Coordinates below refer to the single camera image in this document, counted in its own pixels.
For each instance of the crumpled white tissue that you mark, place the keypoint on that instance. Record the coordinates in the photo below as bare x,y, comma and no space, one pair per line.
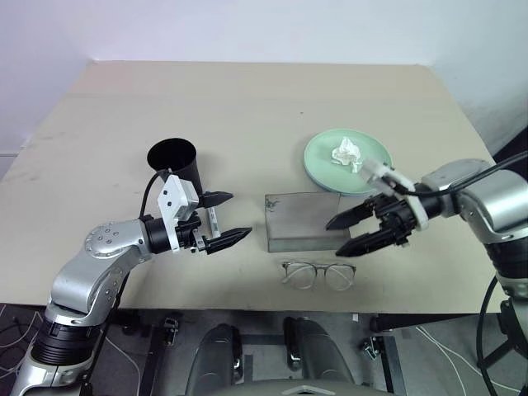
345,153

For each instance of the grey robot torso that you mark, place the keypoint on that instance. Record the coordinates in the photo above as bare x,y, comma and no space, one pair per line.
305,389

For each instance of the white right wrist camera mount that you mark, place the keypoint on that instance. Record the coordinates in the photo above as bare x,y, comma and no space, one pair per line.
387,175

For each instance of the clear frame glasses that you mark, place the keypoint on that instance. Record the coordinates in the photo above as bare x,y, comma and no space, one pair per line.
317,275

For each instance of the black tripod stand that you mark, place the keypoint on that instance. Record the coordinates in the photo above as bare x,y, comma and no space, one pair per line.
513,346

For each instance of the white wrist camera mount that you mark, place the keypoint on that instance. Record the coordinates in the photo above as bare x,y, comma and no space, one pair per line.
170,197
387,175

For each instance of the clear glasses case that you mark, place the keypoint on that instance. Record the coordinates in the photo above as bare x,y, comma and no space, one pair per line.
301,222

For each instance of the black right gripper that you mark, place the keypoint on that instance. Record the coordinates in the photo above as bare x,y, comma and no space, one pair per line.
395,218

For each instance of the black cup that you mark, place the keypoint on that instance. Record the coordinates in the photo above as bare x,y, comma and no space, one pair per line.
181,163

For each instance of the light green plate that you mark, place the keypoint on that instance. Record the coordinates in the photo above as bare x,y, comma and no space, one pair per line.
321,165

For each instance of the dark rounded robot foot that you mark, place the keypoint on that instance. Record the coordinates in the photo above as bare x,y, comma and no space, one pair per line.
216,359
317,350

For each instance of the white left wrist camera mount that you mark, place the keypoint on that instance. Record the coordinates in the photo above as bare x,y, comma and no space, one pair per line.
170,197

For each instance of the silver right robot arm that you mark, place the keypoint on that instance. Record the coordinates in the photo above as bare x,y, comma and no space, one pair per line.
491,198

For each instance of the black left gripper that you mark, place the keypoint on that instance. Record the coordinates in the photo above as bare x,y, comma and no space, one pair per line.
190,235

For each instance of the white marker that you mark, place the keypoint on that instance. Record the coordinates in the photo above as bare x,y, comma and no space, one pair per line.
213,220

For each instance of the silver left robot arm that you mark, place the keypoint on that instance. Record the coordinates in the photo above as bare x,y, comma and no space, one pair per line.
103,243

